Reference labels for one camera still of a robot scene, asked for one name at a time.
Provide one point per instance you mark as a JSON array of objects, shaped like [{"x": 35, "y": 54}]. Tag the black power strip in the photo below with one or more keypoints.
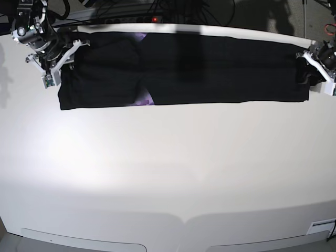
[{"x": 135, "y": 19}]

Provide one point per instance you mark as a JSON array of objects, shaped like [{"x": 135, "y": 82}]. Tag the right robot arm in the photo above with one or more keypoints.
[{"x": 33, "y": 27}]

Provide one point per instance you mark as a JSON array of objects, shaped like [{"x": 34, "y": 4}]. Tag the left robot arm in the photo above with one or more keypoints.
[{"x": 329, "y": 31}]

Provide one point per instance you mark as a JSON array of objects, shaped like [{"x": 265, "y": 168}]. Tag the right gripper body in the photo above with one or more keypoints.
[{"x": 50, "y": 50}]

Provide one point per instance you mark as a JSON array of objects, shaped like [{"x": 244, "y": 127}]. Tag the black T-shirt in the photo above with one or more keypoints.
[{"x": 183, "y": 68}]

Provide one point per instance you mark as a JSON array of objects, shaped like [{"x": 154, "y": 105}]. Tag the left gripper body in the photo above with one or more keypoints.
[{"x": 324, "y": 54}]

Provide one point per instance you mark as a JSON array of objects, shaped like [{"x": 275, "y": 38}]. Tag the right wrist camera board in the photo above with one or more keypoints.
[{"x": 51, "y": 80}]

